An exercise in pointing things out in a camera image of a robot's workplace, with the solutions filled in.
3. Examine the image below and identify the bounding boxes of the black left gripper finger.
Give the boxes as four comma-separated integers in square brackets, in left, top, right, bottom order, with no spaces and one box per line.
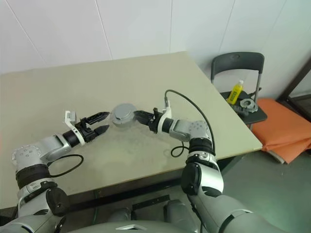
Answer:
[93,124,110,136]
[85,111,111,123]

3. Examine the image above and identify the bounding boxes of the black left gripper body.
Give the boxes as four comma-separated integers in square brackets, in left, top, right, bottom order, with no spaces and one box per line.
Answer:
[74,117,97,143]

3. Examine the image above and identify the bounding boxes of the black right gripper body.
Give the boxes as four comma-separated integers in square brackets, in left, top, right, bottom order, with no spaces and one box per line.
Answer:
[146,108,161,133]

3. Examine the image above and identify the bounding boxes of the black perforated metal bar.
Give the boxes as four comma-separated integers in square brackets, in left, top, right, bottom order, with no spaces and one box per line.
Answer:
[132,194,171,211]

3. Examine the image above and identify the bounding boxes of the dark grey rounded shape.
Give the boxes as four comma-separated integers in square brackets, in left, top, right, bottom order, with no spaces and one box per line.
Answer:
[110,208,133,223]
[164,199,193,219]

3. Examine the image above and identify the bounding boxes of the yellow drink bottle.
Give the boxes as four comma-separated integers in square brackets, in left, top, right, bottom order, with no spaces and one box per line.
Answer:
[227,80,244,104]

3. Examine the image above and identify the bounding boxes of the dark grey folding chair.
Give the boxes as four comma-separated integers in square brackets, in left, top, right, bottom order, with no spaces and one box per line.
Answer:
[210,51,269,127]

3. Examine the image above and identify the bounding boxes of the orange cushion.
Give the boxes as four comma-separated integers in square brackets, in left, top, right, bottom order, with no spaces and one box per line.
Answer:
[250,98,311,165]

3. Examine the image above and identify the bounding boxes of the white flat pad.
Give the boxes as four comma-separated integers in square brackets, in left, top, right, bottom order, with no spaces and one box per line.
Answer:
[267,148,286,164]

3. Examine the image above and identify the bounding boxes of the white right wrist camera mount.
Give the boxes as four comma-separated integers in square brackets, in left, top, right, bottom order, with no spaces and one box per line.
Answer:
[155,103,173,135]

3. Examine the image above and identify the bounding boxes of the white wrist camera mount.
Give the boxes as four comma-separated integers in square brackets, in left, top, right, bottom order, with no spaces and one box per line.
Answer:
[155,103,173,135]
[64,110,86,147]

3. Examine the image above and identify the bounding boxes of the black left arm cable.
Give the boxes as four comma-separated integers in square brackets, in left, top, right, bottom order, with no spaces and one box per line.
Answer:
[47,154,85,178]

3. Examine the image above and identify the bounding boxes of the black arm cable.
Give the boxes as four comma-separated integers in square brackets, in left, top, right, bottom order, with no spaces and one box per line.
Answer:
[47,154,85,178]
[164,89,216,158]

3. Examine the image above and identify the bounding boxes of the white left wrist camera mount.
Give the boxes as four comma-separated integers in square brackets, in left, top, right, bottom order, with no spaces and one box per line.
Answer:
[64,110,86,147]

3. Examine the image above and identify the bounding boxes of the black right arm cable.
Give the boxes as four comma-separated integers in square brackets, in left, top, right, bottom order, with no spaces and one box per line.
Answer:
[164,89,216,158]

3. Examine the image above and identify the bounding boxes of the black table frame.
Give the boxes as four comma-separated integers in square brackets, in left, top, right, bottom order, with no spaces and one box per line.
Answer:
[0,155,245,216]

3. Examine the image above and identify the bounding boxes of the grey metal ring part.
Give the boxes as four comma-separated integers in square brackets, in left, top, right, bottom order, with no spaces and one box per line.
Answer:
[239,98,259,114]

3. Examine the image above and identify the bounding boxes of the dark metal door frame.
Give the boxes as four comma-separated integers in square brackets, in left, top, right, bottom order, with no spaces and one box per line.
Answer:
[276,56,311,115]

